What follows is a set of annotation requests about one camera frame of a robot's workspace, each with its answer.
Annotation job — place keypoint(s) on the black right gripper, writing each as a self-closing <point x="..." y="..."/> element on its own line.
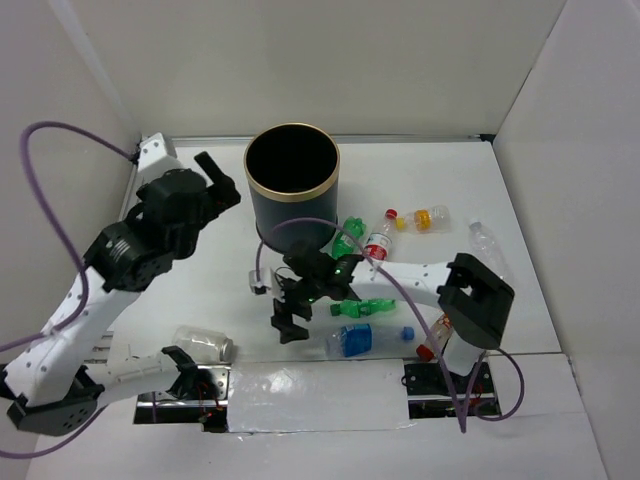
<point x="283" y="315"/>

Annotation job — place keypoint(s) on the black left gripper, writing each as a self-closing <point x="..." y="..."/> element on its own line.
<point x="217" y="198"/>

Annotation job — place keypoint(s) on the clear bottle with blue label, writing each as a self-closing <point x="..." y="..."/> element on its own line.
<point x="363" y="339"/>

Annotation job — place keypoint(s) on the clear plastic jar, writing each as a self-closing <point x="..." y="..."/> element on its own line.
<point x="204" y="346"/>

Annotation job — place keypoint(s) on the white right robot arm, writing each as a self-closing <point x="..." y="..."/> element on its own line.
<point x="476" y="301"/>

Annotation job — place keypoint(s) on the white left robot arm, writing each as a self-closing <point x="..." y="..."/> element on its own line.
<point x="52" y="390"/>

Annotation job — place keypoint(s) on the dark bin with gold rim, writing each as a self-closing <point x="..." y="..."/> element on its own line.
<point x="293" y="172"/>

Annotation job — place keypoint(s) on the green bottle near bin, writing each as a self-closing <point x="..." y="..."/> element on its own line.
<point x="353" y="229"/>

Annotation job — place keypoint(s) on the green bottle lying centre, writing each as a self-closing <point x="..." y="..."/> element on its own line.
<point x="358" y="309"/>

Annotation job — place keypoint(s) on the clear bottle with red label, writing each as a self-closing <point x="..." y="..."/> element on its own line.
<point x="380" y="241"/>

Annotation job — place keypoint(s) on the small bottle with red cap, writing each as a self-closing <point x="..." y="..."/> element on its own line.
<point x="441" y="331"/>

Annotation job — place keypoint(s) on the small bottle with yellow cap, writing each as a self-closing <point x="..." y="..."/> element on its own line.
<point x="435" y="219"/>

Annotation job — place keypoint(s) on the clear bottle far right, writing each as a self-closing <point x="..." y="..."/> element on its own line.
<point x="485" y="247"/>

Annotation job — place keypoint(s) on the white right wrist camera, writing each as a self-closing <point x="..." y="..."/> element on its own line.
<point x="265" y="282"/>

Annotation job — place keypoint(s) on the aluminium frame rail left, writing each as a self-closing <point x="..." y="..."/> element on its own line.
<point x="114" y="258"/>

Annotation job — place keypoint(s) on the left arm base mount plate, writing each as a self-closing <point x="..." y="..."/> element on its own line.
<point x="204" y="405"/>

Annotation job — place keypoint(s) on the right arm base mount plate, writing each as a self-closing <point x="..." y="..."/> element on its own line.
<point x="428" y="396"/>

